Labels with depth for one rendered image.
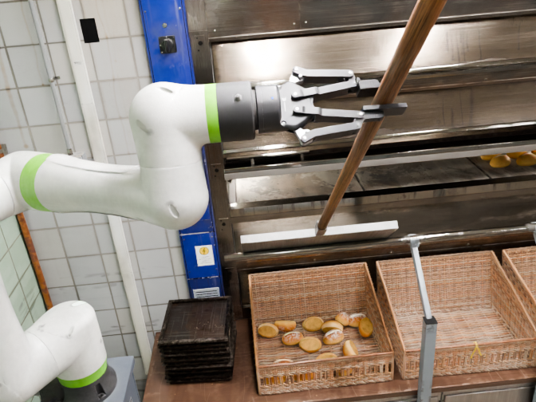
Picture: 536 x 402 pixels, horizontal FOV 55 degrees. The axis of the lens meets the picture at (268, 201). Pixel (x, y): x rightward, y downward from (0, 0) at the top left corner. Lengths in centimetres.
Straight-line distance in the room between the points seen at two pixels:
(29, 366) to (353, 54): 154
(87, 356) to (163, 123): 74
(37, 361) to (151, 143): 66
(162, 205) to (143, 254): 160
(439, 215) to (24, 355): 182
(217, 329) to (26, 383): 107
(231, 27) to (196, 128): 128
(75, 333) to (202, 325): 99
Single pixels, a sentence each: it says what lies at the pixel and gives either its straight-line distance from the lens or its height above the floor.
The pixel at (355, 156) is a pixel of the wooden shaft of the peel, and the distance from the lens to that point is 106.
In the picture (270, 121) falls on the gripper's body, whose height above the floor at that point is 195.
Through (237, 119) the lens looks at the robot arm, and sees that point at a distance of 79.
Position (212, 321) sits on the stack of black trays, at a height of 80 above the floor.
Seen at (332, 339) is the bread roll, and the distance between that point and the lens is 237.
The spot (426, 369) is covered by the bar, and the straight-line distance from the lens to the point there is 212.
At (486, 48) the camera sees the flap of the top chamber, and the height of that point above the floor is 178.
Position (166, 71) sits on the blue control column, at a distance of 204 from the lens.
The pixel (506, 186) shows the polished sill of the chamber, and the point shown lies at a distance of 253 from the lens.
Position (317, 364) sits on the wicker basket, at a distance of 213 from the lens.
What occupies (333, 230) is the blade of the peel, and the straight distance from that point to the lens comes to 181.
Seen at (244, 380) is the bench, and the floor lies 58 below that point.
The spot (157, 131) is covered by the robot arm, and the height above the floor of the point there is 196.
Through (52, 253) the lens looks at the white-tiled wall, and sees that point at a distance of 249.
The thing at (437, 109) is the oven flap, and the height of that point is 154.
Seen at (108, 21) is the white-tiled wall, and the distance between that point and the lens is 208.
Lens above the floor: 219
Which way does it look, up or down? 26 degrees down
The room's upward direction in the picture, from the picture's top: 5 degrees counter-clockwise
